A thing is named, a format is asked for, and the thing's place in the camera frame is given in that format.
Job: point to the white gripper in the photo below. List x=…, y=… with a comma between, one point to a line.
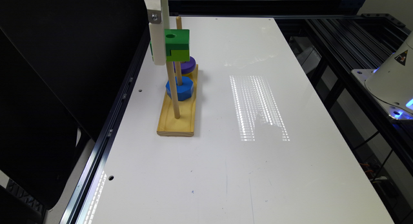
x=159, y=20

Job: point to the green wooden block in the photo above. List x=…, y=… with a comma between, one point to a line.
x=177, y=42

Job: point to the blue octagon block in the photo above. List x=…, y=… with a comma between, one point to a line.
x=185, y=90

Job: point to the back wooden peg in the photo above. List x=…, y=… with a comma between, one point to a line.
x=179, y=25

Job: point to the purple round block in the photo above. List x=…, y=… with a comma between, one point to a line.
x=188, y=66

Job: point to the front wooden peg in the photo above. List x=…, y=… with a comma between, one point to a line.
x=173, y=88

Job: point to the wooden peg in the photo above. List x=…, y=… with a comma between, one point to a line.
x=179, y=25
x=178, y=73
x=173, y=88

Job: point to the black monitor panel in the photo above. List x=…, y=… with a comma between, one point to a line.
x=62, y=65

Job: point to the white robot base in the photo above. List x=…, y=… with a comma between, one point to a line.
x=391, y=83

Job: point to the middle wooden peg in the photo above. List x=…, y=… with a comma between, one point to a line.
x=178, y=73

